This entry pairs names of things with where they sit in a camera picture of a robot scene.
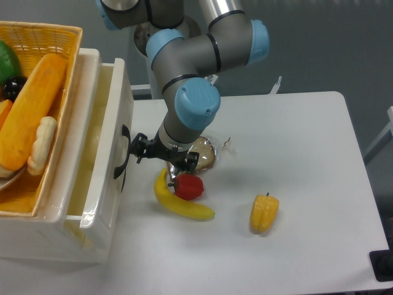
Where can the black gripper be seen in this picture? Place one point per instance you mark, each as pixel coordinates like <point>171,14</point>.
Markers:
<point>141,147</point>

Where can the white drawer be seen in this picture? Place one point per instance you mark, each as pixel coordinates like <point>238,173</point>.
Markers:
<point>96,194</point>

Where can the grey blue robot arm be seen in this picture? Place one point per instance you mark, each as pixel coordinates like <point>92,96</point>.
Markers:
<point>181,66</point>

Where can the white drawer cabinet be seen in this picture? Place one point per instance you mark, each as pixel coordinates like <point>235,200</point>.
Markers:
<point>47,236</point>

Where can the red toy bell pepper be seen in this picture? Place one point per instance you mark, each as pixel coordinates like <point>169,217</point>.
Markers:
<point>187,187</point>

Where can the wrapped brown bread slice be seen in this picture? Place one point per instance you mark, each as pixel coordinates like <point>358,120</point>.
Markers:
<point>211,150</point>

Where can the yellow toy banana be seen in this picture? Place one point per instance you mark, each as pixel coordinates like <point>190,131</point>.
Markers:
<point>177,205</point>

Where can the yellow toy bell pepper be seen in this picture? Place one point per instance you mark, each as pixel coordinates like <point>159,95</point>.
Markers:
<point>263,212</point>

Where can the cream toy croissant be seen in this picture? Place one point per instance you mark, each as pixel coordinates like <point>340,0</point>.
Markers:
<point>41,147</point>

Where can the orange toy bread loaf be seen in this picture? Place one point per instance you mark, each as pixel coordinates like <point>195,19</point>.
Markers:
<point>18,132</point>

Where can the white plate in basket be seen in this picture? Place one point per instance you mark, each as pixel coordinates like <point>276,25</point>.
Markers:
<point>6,182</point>

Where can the orange toy slice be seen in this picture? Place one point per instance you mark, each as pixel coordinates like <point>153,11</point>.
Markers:
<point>5,107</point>

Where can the black toy grapes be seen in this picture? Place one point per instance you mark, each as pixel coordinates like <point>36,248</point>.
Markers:
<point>13,87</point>

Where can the yellow wicker basket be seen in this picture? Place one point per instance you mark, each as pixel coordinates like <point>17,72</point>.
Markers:
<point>30,42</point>

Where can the green toy vegetable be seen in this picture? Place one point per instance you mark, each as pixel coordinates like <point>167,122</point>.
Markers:
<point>10,65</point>

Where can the black device at edge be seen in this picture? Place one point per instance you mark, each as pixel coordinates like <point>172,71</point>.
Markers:
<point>381,261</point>

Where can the white metal bracket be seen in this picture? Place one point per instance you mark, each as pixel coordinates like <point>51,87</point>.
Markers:
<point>276,86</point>

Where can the white frame at right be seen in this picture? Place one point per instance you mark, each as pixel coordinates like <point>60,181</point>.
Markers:
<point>380,141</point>

